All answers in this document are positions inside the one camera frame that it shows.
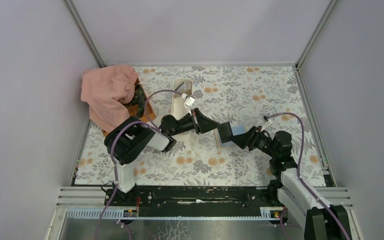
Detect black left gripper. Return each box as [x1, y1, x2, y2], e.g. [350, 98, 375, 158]
[169, 106, 220, 137]

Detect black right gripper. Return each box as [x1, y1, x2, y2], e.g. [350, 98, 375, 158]
[229, 126, 278, 159]

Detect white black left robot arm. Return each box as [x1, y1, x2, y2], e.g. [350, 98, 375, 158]
[104, 108, 221, 206]

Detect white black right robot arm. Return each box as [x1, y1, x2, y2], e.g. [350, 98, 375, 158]
[223, 126, 352, 240]

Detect long white plastic tray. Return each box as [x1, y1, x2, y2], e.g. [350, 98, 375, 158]
[170, 78, 193, 120]

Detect floral patterned table mat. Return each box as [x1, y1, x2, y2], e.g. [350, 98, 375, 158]
[74, 65, 327, 187]

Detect dark green items in organizer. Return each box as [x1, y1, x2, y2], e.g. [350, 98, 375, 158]
[130, 84, 147, 118]

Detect pink crumpled cloth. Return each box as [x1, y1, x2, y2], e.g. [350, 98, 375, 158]
[80, 65, 139, 133]

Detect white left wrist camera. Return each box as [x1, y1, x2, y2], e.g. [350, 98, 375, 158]
[181, 93, 195, 115]

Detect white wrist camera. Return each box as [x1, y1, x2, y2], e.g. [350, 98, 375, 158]
[261, 115, 272, 131]
[181, 93, 195, 115]

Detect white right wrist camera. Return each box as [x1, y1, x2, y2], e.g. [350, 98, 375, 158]
[261, 115, 272, 131]

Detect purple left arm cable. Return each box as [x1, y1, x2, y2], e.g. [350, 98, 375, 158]
[93, 89, 186, 240]

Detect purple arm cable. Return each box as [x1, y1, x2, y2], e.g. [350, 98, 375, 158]
[264, 112, 352, 240]
[93, 89, 186, 240]

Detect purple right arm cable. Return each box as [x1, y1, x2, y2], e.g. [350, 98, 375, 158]
[264, 112, 352, 240]

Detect slotted aluminium cable duct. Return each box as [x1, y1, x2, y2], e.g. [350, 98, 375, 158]
[64, 207, 287, 221]

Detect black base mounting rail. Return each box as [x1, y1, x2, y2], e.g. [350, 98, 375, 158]
[104, 185, 285, 211]

